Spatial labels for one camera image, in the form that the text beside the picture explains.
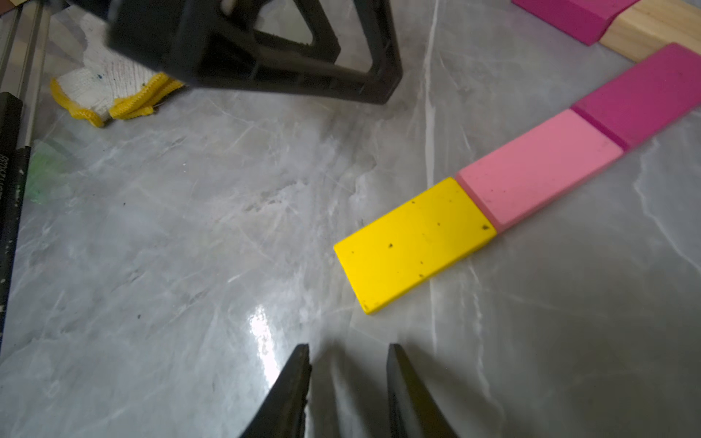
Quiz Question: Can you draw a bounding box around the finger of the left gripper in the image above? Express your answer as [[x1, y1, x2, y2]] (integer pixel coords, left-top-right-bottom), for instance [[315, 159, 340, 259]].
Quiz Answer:
[[106, 1, 403, 105]]

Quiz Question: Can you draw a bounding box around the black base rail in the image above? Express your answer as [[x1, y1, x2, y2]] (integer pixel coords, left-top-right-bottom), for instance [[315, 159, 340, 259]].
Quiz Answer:
[[0, 0, 53, 351]]

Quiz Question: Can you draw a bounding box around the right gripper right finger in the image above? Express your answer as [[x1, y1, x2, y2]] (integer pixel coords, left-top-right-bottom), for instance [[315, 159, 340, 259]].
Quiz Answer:
[[386, 343, 457, 437]]

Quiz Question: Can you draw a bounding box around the magenta block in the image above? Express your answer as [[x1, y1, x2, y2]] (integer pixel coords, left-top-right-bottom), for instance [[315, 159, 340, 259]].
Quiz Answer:
[[512, 0, 637, 46], [571, 43, 700, 153]]

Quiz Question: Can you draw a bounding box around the natural wood block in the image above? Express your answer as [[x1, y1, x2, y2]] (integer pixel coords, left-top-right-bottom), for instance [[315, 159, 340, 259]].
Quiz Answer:
[[600, 0, 701, 62]]

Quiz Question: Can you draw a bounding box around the white work glove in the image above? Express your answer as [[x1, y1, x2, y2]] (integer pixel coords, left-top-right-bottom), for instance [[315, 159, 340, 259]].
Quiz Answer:
[[49, 14, 184, 128]]

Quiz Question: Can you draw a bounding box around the light pink block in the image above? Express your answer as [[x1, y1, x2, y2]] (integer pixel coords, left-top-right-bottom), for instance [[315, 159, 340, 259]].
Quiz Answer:
[[456, 109, 624, 233]]

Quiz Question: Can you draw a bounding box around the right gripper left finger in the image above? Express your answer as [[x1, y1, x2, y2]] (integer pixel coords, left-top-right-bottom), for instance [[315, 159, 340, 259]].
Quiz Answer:
[[240, 344, 312, 438]]

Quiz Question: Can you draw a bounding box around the yellow block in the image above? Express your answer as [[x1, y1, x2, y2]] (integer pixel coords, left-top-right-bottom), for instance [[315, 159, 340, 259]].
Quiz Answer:
[[334, 178, 497, 314]]

